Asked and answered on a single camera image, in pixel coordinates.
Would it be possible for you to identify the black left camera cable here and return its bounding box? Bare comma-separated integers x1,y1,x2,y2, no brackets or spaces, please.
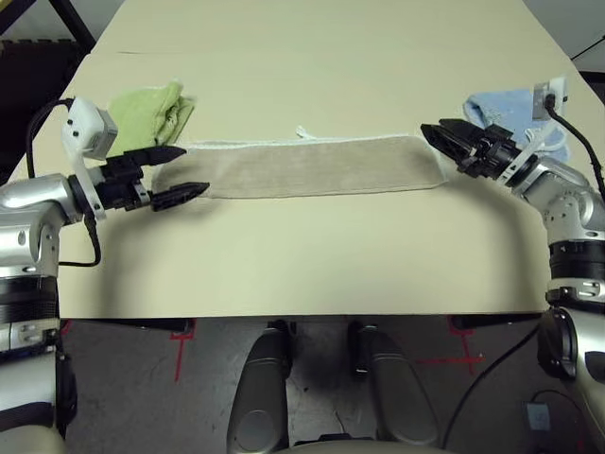
26,96,103,269

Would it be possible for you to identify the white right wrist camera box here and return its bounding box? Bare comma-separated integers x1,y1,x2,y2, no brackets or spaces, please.
500,74,568,185

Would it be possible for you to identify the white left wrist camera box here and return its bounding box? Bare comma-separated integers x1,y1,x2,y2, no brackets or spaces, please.
60,96,117,221

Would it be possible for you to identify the green folded towel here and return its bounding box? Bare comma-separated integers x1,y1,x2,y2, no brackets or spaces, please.
107,79,199,157

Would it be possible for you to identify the beige robot torso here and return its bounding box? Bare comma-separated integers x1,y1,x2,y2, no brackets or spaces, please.
287,437,441,454

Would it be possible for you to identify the beige towel white trim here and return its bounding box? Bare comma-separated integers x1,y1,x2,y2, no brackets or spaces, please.
151,125,449,201

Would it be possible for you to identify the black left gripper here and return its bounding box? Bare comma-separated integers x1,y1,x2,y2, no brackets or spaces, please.
92,145,212,213

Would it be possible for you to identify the grey power adapter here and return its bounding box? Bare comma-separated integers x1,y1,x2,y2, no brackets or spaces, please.
525,401,552,431

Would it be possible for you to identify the red floor tape mark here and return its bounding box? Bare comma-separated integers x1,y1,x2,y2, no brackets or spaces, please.
418,319,486,377
168,321,196,383

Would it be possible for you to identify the black foam floor mat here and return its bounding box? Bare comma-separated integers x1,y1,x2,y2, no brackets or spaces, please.
0,40,81,185

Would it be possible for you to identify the thin black adapter cable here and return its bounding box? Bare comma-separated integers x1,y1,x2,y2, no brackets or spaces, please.
531,388,587,417

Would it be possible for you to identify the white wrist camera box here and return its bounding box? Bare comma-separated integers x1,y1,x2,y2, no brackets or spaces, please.
500,74,568,185
60,96,117,221

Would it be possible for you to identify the blue folded towel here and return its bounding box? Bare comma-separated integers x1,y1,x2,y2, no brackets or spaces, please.
462,87,572,165

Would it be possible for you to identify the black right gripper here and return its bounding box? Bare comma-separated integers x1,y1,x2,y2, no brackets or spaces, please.
419,118,526,181

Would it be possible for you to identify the black metal frame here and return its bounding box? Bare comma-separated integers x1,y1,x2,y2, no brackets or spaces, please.
0,0,98,53

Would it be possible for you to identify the grey robot right leg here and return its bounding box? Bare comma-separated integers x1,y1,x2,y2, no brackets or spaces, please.
348,321,439,448

